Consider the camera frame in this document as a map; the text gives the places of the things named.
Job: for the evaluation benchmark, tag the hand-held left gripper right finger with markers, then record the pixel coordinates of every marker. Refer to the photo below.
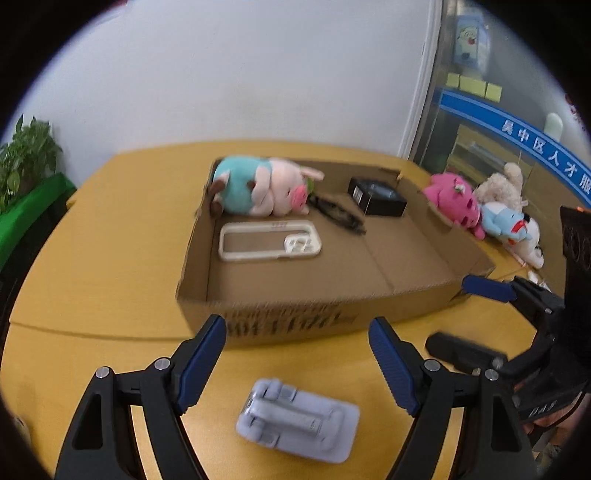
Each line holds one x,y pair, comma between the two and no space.
392,364

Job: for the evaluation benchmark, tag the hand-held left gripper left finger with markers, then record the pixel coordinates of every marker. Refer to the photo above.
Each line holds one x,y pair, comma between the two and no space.
201,364

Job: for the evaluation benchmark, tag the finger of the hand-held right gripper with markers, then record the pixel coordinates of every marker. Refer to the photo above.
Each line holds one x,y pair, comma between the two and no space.
485,287
457,348

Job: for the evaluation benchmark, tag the grey phone stand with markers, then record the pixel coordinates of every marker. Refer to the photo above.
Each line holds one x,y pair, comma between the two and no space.
318,429

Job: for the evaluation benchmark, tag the brown cardboard box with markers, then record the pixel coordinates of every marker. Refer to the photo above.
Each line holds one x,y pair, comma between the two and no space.
300,286

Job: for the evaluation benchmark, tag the wooden desktop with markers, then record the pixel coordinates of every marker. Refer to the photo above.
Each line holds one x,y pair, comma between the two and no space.
115,230

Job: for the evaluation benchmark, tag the person's right hand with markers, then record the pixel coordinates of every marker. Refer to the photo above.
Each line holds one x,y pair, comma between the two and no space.
554,417

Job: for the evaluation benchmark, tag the white plush toy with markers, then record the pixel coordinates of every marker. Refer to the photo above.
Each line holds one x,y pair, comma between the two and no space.
531,244

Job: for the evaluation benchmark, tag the light blue plush toy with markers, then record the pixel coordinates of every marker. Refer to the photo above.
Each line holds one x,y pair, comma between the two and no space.
498,221

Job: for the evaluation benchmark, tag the bright pink plush toy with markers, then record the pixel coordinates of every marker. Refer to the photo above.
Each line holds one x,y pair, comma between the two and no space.
450,196

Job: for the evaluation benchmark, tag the beige plush toy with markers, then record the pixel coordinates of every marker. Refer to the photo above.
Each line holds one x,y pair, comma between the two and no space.
501,189

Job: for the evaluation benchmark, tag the blue banner strip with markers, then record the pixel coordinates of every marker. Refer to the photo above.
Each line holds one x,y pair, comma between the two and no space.
531,138

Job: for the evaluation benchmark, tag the small black box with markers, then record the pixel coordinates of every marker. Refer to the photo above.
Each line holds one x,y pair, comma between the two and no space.
383,207

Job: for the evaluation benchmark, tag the white phone case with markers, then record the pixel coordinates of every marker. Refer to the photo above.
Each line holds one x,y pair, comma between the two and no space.
302,242

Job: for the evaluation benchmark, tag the pink pig plush teal outfit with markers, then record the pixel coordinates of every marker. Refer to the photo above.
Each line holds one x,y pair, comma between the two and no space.
240,184

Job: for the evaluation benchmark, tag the yellow sticky note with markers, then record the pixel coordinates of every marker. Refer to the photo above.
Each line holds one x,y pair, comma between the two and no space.
453,80
493,92
472,86

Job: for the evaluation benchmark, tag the cartoon poster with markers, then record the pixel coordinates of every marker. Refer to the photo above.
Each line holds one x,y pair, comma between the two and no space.
471,41

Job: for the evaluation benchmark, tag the green potted plant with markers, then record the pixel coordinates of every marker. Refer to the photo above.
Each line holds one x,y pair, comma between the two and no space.
27,152

